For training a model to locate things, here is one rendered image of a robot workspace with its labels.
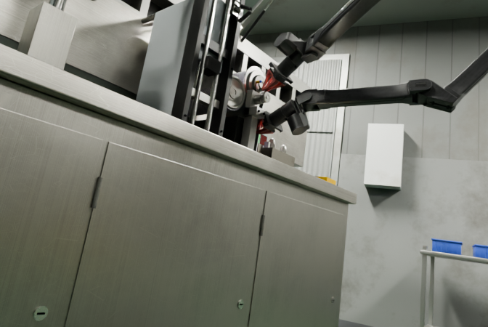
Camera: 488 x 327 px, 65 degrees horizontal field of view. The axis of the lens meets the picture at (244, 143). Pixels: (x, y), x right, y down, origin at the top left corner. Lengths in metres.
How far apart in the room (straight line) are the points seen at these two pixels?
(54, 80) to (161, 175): 0.28
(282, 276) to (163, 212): 0.48
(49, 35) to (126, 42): 0.48
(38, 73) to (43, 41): 0.42
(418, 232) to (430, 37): 1.86
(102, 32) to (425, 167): 3.02
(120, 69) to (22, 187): 0.88
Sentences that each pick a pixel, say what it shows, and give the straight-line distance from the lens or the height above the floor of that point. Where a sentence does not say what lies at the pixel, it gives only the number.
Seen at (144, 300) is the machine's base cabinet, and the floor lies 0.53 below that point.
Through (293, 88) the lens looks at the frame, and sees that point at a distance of 2.33.
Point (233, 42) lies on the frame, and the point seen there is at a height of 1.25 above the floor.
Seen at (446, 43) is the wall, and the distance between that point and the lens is 4.24.
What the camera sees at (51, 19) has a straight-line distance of 1.12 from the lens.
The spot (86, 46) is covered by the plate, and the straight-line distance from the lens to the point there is 1.45.
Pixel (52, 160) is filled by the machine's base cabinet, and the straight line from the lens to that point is 0.71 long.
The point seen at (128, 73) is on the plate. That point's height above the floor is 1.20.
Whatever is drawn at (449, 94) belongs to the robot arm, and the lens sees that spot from 1.36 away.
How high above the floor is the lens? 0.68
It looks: 13 degrees up
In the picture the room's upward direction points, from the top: 9 degrees clockwise
